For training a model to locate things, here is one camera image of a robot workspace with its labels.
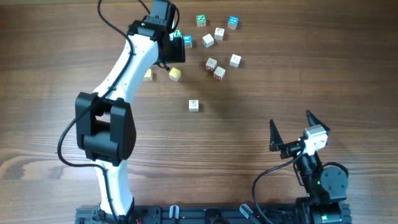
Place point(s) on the plain block with drawing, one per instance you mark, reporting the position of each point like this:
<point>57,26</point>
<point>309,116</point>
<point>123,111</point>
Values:
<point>219,33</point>

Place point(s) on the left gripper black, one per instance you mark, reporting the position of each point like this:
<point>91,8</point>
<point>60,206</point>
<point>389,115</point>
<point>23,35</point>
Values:
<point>180,56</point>

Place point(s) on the white block red side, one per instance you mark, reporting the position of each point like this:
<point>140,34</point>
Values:
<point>211,64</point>
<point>219,73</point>

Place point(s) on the blue block centre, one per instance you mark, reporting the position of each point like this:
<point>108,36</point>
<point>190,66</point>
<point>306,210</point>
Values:
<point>188,41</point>

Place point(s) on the white block teal side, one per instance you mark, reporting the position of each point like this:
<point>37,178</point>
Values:
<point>208,40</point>

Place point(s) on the white block far right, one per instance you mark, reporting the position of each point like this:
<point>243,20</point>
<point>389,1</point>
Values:
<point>235,60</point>

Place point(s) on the green letter block top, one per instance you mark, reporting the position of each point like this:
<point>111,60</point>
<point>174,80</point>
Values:
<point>201,20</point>

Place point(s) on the white block red side upper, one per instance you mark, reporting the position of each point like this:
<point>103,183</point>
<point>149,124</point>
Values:
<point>211,64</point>

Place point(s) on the yellow M block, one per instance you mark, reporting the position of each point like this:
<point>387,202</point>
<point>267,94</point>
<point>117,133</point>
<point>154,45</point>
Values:
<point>175,74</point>

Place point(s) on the green Z block left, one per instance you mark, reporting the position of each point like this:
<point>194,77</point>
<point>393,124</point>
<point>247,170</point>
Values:
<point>177,33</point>

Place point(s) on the blue block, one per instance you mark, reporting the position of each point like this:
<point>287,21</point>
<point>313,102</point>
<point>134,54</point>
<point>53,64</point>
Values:
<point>233,22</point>
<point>188,41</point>

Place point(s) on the blue block top right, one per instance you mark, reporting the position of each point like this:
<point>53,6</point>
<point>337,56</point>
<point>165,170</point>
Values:
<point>233,22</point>

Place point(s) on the white block red side lower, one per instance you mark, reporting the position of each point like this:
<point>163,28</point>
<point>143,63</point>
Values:
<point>219,73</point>

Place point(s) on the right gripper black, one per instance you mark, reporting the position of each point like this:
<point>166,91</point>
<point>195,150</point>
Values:
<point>277,145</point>

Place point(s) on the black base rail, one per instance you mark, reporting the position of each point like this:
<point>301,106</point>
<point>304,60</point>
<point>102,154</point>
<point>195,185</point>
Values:
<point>276,213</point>

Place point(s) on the white block number four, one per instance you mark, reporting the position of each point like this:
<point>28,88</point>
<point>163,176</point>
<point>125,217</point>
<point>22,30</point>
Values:
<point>193,105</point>

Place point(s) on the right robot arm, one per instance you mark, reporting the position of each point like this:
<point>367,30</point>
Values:
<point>324,183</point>

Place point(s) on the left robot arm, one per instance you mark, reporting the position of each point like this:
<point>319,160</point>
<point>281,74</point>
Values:
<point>105,128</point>

